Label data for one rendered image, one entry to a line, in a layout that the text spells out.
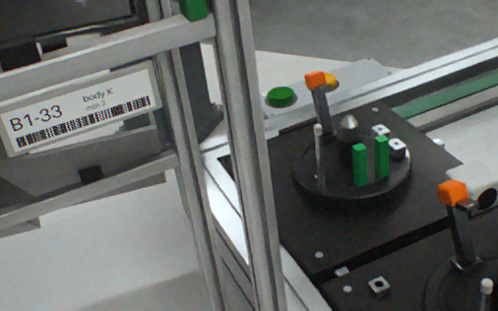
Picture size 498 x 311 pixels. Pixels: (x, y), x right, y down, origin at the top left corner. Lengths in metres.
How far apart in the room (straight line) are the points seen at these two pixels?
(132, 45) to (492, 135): 0.68
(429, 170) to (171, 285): 0.34
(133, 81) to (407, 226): 0.43
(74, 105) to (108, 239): 0.58
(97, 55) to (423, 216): 0.47
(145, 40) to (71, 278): 0.57
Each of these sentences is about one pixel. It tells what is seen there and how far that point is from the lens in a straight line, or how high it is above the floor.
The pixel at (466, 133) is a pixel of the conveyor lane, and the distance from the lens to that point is 0.97.
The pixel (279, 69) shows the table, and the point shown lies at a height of 0.86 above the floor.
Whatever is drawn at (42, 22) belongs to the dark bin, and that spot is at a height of 1.31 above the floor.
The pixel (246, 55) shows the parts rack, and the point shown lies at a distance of 0.39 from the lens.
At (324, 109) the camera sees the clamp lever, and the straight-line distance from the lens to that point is 0.81.
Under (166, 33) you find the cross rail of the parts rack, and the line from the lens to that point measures 0.37.
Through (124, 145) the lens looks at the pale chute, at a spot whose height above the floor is 1.16.
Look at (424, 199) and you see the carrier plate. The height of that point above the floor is 0.97.
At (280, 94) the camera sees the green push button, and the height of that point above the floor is 0.97.
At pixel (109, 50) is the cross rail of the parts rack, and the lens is 0.37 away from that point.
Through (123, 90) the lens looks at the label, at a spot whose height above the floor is 1.28.
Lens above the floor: 1.46
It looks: 35 degrees down
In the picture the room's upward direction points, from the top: 8 degrees counter-clockwise
